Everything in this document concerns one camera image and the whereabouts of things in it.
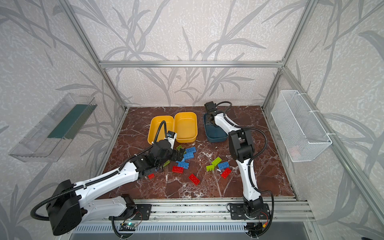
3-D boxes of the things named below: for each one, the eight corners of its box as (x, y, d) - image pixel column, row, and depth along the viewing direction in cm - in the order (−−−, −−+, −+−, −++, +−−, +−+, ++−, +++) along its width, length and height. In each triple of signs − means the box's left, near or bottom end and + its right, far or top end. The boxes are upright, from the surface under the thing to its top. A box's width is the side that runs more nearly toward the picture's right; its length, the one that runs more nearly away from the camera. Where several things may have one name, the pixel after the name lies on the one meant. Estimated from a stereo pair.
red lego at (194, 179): (188, 178, 87) (188, 177, 85) (192, 174, 88) (192, 173, 87) (197, 186, 84) (196, 185, 82) (200, 181, 85) (200, 180, 84)
